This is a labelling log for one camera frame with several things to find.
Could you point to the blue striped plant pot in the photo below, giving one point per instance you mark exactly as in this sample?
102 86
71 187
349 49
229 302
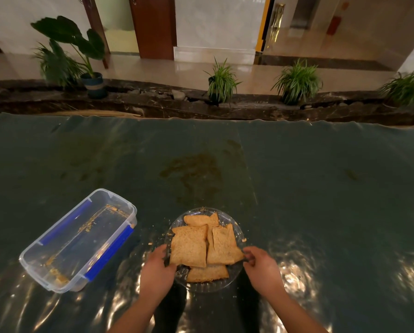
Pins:
94 85

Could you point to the large toasted bread slice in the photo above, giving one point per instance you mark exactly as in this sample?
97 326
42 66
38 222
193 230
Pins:
189 246

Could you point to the curled toasted bread slice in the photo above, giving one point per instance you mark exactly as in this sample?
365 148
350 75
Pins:
224 247

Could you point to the person's right hand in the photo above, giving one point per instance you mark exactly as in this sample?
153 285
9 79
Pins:
264 273

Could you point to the clear glass plate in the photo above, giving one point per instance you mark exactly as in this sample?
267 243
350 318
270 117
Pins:
227 218

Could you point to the red wall box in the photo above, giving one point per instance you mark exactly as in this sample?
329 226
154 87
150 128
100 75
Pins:
334 25

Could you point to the large-leaf green plant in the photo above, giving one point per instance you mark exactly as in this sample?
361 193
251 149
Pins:
66 32

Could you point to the dark marble planter ledge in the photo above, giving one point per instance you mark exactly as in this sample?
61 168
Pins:
158 102

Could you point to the feathery green palm plant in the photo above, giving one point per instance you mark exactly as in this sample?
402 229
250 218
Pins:
56 67

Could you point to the person's left thumb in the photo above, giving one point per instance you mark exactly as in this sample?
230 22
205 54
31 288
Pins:
170 270

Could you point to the clear container with blue clips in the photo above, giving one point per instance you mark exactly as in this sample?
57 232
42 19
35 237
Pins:
75 239

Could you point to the notched toasted bread slice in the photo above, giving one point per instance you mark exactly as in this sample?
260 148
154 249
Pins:
200 220

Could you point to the yellow door frame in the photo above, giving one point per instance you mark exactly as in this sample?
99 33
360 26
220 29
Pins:
263 24

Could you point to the brown wooden door frame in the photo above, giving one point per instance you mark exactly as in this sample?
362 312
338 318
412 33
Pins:
95 20

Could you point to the person's left forearm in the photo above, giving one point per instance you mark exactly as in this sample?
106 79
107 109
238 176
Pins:
134 317

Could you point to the brown wooden door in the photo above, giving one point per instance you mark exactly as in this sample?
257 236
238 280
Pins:
154 27

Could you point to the wide spider plant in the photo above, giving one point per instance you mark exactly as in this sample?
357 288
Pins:
406 88

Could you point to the green plastic table cover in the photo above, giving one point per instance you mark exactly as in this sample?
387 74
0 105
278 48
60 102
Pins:
314 190

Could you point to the person's right forearm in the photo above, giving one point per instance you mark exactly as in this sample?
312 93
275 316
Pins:
293 315

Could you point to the spider plant in dark pot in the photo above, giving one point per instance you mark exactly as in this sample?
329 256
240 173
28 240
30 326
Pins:
221 81

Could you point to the narrow toasted bread slice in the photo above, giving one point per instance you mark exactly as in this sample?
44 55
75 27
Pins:
207 273

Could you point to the bushy spider plant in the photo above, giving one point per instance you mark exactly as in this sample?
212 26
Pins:
297 81

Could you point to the person's right thumb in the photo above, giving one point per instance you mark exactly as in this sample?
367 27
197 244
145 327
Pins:
251 252

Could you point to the person's left hand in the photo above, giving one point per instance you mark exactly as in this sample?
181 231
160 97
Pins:
154 277

